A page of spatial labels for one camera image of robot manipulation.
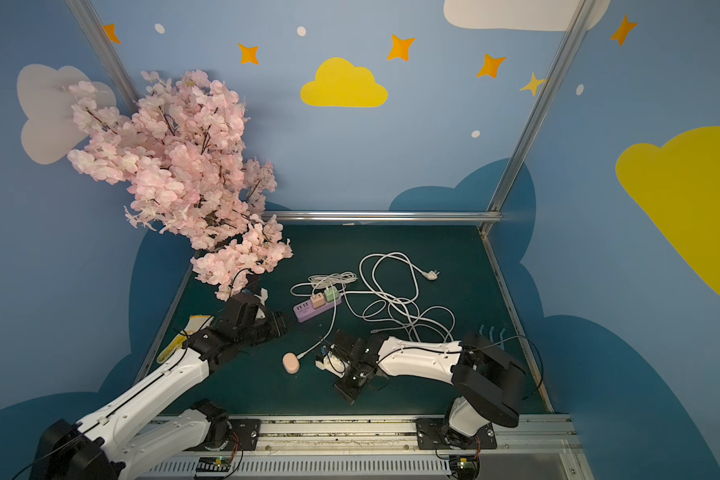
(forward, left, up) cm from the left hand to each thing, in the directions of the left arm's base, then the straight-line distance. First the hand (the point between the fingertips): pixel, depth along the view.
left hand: (291, 316), depth 82 cm
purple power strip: (+8, -1, -10) cm, 13 cm away
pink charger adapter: (+9, -6, -6) cm, 12 cm away
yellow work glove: (+3, +33, -12) cm, 35 cm away
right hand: (-16, -16, -10) cm, 25 cm away
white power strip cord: (+23, -45, -10) cm, 52 cm away
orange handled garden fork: (+3, -61, -12) cm, 62 cm away
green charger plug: (+11, -10, -4) cm, 15 cm away
